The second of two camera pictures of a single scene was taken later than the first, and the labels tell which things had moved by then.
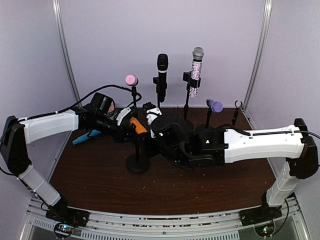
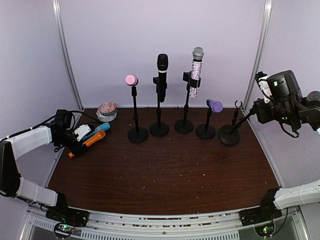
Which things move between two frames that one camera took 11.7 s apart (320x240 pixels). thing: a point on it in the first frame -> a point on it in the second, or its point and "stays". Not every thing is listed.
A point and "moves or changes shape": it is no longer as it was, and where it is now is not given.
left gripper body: (117, 137) -> (76, 150)
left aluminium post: (58, 10) stays
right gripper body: (146, 150) -> (265, 116)
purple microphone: (216, 106) stays
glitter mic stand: (191, 82) stays
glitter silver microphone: (198, 54) stays
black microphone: (162, 63) stays
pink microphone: (131, 80) stays
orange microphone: (140, 128) -> (101, 135)
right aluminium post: (267, 16) stays
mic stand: (234, 121) stays
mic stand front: (138, 163) moves or changes shape
